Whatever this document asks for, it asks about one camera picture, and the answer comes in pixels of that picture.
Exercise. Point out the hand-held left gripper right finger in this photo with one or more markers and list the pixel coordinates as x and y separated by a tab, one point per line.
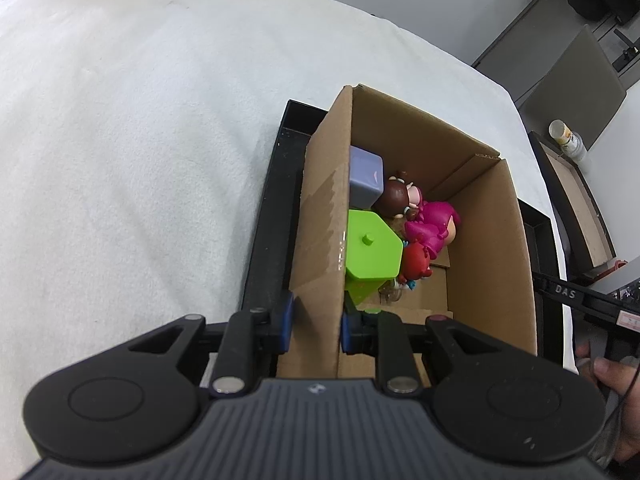
345	332

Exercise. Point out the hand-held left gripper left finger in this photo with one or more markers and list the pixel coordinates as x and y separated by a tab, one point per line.
286	322

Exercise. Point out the small teal toy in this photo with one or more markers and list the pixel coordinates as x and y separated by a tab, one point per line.
411	285

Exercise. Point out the green plastic box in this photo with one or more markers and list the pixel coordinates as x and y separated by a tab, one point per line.
372	247

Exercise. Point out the red toy figure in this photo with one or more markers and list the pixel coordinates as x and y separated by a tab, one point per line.
416	262

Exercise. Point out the black tray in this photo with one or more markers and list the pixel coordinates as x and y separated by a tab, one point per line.
272	220

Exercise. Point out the brown cardboard box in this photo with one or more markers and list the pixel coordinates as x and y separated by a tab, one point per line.
485	270

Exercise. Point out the pink toy figure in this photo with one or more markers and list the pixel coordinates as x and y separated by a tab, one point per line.
432	225

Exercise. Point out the brown-haired doll figure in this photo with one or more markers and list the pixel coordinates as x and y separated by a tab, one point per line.
397	195

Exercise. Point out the person's right hand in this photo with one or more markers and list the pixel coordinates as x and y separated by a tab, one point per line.
622	390

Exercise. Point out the black box with cardboard lining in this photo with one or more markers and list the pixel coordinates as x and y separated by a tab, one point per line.
575	200

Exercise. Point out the purple plastic box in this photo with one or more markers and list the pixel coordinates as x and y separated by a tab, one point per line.
366	175

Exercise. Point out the plastic bottle with yellow label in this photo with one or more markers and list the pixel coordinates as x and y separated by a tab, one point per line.
567	137

